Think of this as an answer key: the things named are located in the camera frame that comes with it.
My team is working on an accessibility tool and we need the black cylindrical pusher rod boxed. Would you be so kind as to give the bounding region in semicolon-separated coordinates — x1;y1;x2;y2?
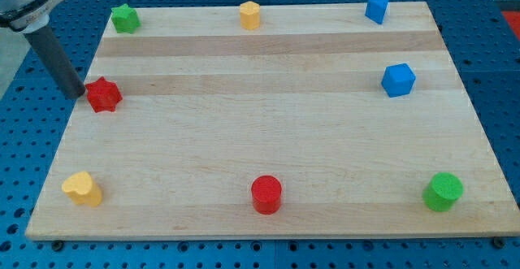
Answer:
24;25;86;100

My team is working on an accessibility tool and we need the red star block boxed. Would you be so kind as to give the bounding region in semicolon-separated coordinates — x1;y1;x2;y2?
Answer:
85;76;123;113

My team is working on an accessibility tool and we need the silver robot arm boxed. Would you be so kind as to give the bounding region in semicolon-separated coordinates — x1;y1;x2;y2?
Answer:
1;0;86;99

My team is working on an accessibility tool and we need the green star block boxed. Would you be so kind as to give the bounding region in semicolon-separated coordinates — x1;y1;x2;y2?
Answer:
110;3;141;33

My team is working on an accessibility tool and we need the yellow heart block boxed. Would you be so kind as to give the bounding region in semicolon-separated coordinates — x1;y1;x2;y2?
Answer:
61;171;102;207

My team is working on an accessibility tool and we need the wooden board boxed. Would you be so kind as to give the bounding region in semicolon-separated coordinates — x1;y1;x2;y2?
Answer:
26;2;519;241

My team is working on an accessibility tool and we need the yellow hexagon block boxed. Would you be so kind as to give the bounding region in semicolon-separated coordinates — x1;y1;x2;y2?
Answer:
239;1;261;30

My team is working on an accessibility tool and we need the red cylinder block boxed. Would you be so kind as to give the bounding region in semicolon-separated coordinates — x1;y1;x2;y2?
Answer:
251;176;283;215

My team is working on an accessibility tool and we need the blue triangular prism block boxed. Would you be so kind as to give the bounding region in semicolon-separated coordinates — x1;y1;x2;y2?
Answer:
365;0;390;24

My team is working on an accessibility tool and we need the blue cube block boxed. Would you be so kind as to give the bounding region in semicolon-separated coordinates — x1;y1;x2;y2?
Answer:
381;63;416;98

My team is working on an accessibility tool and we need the green cylinder block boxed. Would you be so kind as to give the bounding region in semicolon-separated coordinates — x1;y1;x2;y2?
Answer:
422;172;464;212

